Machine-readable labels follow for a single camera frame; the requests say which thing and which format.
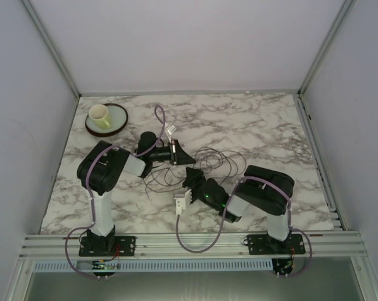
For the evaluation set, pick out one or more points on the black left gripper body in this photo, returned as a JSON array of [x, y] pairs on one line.
[[174, 157]]

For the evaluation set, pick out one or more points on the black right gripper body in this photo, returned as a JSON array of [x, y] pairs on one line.
[[198, 179]]

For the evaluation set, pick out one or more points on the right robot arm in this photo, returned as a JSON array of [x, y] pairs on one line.
[[265, 189]]

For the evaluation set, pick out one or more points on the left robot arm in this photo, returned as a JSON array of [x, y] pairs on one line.
[[99, 173]]

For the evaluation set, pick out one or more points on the brown rimmed white plate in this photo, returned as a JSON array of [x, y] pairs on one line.
[[119, 118]]

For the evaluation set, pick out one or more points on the pale yellow mug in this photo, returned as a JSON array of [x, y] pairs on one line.
[[100, 116]]

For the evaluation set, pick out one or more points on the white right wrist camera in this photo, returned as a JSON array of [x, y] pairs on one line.
[[181, 201]]

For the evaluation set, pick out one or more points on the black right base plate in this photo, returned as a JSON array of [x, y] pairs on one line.
[[265, 245]]

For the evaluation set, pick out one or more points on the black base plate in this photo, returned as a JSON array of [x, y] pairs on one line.
[[265, 245], [98, 246]]

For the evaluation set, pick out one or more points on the grey slotted cable duct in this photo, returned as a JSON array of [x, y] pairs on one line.
[[182, 265]]

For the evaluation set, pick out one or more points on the aluminium back rail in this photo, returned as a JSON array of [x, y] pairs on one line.
[[188, 92]]

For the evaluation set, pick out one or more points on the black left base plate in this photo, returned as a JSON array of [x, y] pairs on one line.
[[98, 246]]

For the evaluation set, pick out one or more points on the aluminium frame post right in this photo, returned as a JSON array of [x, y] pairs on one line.
[[327, 43]]

